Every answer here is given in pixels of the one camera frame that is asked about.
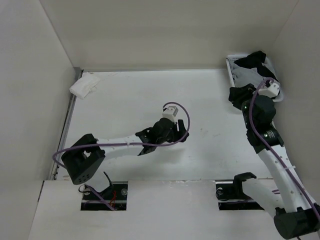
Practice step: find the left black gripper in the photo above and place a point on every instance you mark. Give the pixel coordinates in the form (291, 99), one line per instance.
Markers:
(180, 128)

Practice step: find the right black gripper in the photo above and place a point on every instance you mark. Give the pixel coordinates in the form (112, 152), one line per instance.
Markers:
(240, 93)

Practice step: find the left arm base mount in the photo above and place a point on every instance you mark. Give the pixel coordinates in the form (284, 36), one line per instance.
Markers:
(116, 197)

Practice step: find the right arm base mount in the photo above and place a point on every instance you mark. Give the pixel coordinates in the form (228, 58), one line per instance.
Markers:
(229, 200)

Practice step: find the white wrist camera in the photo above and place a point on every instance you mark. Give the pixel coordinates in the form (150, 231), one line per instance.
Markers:
(271, 91)
(170, 112)

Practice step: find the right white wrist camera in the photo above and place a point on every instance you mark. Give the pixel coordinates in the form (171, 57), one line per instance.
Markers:
(271, 91)

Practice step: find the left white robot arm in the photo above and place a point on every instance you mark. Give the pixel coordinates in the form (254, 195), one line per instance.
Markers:
(84, 160)

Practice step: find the folded white tank top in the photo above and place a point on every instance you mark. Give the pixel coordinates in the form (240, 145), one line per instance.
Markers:
(83, 86)

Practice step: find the grey tank top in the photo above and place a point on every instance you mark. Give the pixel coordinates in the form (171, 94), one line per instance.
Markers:
(243, 76)

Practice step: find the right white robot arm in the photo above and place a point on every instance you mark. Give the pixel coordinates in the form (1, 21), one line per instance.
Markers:
(294, 212)

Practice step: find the black tank top in basket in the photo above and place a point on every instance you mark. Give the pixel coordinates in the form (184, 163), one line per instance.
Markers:
(256, 60)

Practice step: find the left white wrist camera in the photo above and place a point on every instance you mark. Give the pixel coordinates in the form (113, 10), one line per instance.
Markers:
(170, 112)

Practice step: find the white plastic basket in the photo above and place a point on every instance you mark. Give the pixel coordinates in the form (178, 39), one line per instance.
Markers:
(230, 61)

